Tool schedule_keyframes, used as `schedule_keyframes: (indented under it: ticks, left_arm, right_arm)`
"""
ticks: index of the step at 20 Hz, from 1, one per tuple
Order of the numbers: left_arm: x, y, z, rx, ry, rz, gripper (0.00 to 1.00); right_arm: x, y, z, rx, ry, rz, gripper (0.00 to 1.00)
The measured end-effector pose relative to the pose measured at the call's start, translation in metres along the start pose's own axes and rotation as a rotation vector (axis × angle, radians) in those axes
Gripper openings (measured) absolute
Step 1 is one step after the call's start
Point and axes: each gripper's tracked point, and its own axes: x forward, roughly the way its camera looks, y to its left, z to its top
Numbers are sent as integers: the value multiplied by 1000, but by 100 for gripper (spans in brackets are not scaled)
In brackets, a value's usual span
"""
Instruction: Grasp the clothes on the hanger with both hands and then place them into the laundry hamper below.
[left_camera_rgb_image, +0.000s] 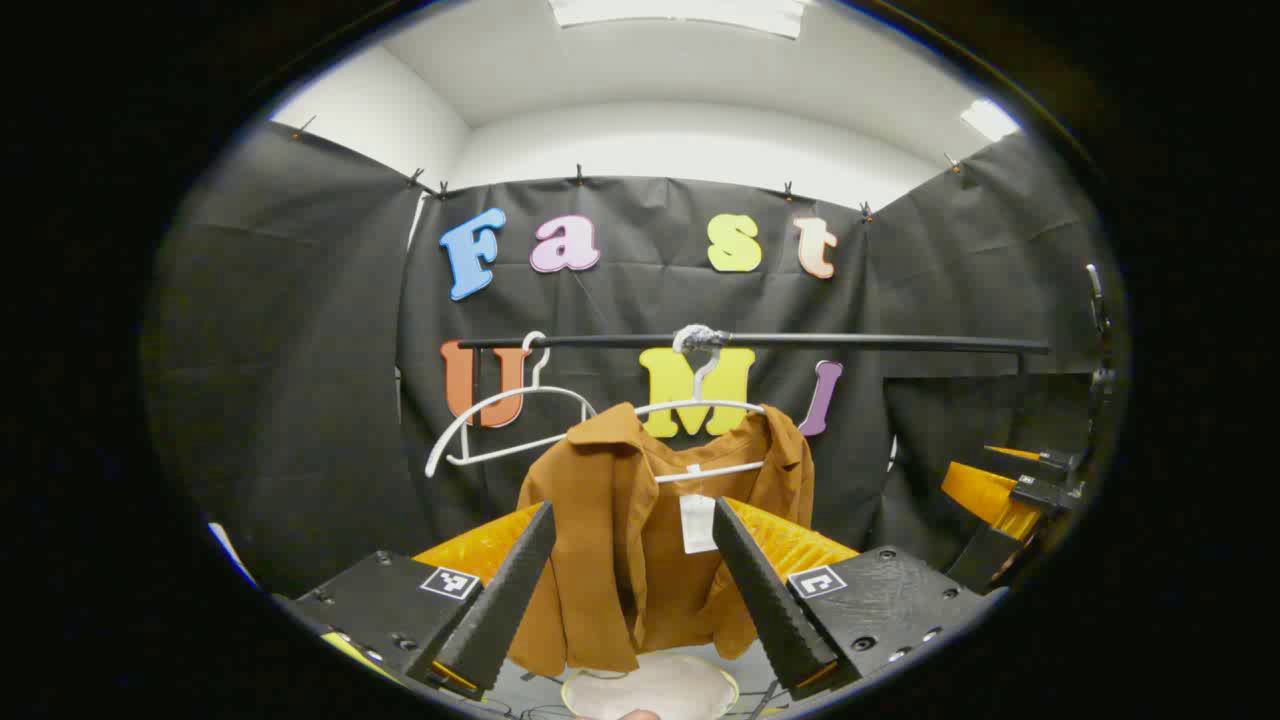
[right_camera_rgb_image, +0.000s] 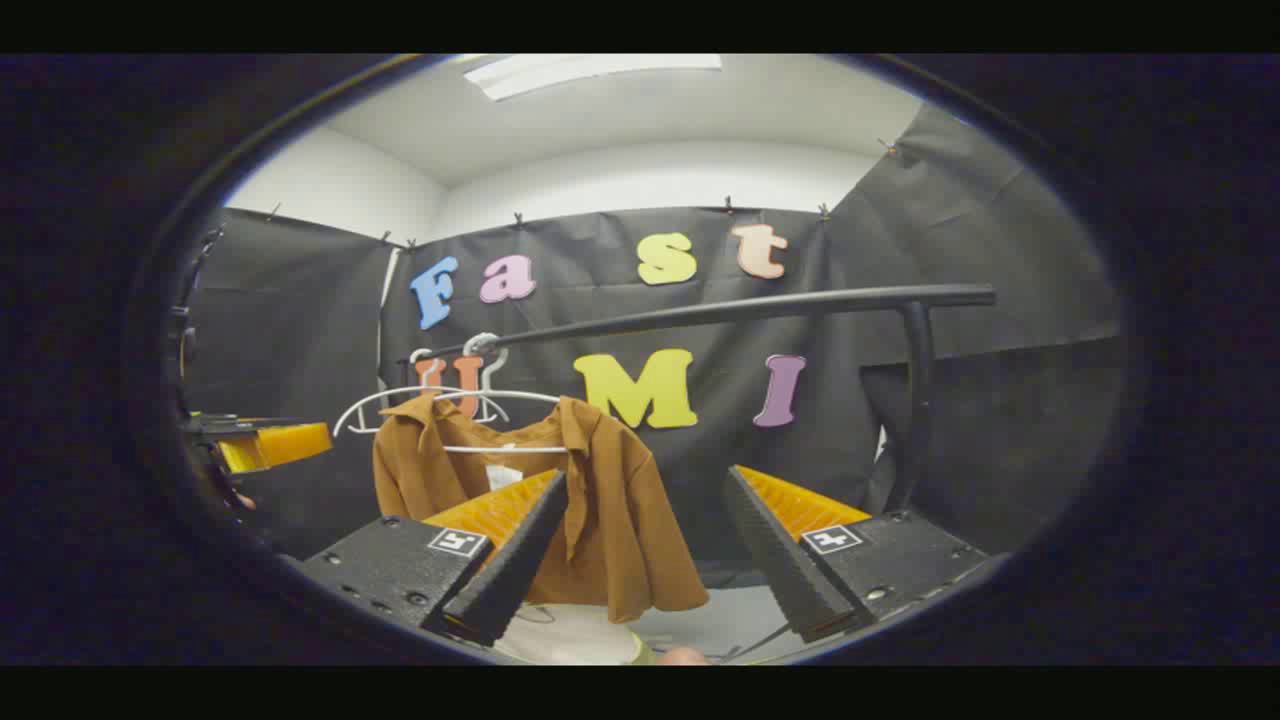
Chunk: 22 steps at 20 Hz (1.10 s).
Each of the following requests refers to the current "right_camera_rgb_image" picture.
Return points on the ceiling light panel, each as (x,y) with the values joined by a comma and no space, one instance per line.
(590,70)

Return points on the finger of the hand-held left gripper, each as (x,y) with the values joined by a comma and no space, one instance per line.
(285,443)

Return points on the black clothes rack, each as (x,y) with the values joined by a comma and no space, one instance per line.
(760,308)

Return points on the black backdrop cloth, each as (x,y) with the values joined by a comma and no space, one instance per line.
(300,330)

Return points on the white clothes hanger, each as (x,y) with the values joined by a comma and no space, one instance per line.
(500,449)
(372,405)

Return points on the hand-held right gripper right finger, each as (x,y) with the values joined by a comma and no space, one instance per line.
(775,560)

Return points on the white laundry hamper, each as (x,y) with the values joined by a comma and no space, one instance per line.
(570,635)

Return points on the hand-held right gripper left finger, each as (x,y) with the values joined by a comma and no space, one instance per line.
(520,560)

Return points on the brown shirt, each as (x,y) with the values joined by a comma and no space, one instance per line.
(620,500)

